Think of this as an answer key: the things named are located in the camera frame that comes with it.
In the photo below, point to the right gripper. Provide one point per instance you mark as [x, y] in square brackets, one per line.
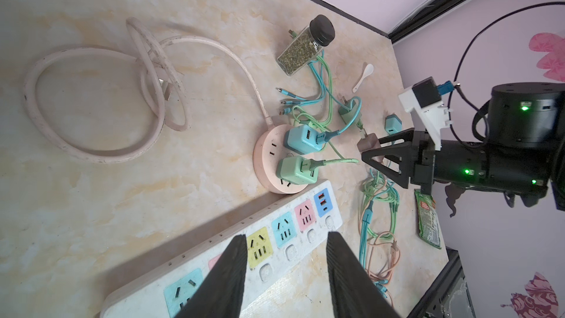
[405, 156]

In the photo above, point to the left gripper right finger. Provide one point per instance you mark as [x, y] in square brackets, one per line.
[353, 293]

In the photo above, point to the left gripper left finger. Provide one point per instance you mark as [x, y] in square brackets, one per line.
[221, 293]

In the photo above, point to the teal charger plug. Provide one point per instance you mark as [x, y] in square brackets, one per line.
[305, 140]
[393, 124]

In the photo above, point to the pink charger plug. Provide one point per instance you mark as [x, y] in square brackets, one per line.
[369, 142]

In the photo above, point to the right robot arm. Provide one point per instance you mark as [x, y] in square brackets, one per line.
[525, 115]

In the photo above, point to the light green charger plug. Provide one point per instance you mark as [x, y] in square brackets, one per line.
[350, 114]

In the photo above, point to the white multicolour power strip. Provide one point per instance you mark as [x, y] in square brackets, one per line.
[278, 238]

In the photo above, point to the white spoon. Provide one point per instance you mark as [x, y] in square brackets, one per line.
[368, 70]

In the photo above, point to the green snack packet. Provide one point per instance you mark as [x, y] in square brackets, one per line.
[429, 229]

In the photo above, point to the round pink power socket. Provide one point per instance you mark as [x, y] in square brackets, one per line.
[269, 150]

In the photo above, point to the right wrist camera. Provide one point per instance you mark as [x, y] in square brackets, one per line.
[425, 99]

